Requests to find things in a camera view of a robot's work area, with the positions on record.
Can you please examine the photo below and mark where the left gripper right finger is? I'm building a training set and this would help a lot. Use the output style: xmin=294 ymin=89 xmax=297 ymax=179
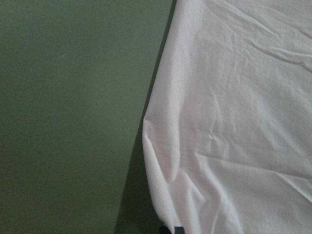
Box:
xmin=175 ymin=226 xmax=184 ymax=234

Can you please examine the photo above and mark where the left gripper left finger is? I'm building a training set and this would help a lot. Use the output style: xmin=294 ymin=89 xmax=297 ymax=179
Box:
xmin=159 ymin=226 xmax=171 ymax=234

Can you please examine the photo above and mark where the pink Snoopy t-shirt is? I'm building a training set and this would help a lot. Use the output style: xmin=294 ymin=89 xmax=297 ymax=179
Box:
xmin=142 ymin=0 xmax=312 ymax=234

